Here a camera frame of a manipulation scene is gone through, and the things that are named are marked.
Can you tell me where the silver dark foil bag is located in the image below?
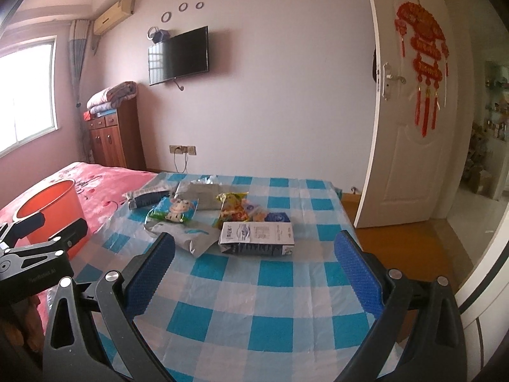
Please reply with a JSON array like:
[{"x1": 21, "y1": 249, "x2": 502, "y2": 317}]
[{"x1": 124, "y1": 190, "x2": 170, "y2": 210}]

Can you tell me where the white grey plastic mailer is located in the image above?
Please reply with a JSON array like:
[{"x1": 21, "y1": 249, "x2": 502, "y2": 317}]
[{"x1": 144, "y1": 220, "x2": 220, "y2": 258}]

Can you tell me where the blue cow snack bag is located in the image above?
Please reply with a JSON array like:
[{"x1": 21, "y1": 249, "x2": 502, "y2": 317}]
[{"x1": 147, "y1": 197, "x2": 199, "y2": 223}]

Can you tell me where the grey paper package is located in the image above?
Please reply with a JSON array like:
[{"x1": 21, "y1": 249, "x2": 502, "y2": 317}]
[{"x1": 174, "y1": 182, "x2": 224, "y2": 210}]

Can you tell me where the yellow red snack bag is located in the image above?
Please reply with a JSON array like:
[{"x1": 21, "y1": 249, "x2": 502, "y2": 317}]
[{"x1": 215, "y1": 192, "x2": 249, "y2": 230}]

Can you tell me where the small blue wrapper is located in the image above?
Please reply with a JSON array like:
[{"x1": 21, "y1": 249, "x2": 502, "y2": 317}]
[{"x1": 264, "y1": 212, "x2": 291, "y2": 223}]

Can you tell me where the orange plastic bucket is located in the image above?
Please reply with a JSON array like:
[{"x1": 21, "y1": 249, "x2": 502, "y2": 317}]
[{"x1": 13, "y1": 180, "x2": 85, "y2": 244}]

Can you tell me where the wooden cabinet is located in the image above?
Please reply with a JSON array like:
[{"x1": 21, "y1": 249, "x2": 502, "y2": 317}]
[{"x1": 86, "y1": 97, "x2": 147, "y2": 171}]

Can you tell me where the blue white checkered cloth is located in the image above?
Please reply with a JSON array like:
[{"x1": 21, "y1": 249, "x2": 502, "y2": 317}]
[{"x1": 67, "y1": 172, "x2": 395, "y2": 382}]

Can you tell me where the folded pink blanket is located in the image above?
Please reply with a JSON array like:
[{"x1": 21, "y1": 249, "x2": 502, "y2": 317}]
[{"x1": 83, "y1": 81, "x2": 138, "y2": 122}]

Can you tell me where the window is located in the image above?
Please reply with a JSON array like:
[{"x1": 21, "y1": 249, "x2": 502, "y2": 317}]
[{"x1": 1, "y1": 36, "x2": 58, "y2": 155}]

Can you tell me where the grey plaid curtain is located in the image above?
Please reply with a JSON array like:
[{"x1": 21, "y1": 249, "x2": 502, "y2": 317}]
[{"x1": 68, "y1": 19, "x2": 91, "y2": 109}]

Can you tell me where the white door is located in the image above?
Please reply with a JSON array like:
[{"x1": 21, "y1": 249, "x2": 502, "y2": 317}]
[{"x1": 355, "y1": 0, "x2": 457, "y2": 229}]

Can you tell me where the red chinese knot decoration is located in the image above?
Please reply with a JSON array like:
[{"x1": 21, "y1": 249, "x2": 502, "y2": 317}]
[{"x1": 394, "y1": 1, "x2": 450, "y2": 138}]

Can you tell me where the wall power outlet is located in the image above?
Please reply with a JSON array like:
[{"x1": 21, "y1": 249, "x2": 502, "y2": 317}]
[{"x1": 169, "y1": 145, "x2": 197, "y2": 156}]

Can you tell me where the white power cable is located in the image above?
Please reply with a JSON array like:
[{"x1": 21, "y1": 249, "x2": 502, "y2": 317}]
[{"x1": 172, "y1": 148, "x2": 190, "y2": 174}]

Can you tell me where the purple wall ornament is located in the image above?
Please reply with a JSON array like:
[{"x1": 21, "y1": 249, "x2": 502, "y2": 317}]
[{"x1": 147, "y1": 26, "x2": 171, "y2": 44}]

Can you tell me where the black wall television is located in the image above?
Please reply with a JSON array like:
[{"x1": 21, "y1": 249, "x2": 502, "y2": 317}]
[{"x1": 148, "y1": 26, "x2": 210, "y2": 86}]

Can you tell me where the wall air conditioner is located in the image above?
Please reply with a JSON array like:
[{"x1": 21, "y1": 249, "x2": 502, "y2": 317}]
[{"x1": 93, "y1": 0, "x2": 136, "y2": 36}]

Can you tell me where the silver door handle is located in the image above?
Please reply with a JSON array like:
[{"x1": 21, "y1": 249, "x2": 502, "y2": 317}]
[{"x1": 381, "y1": 62, "x2": 406, "y2": 101}]

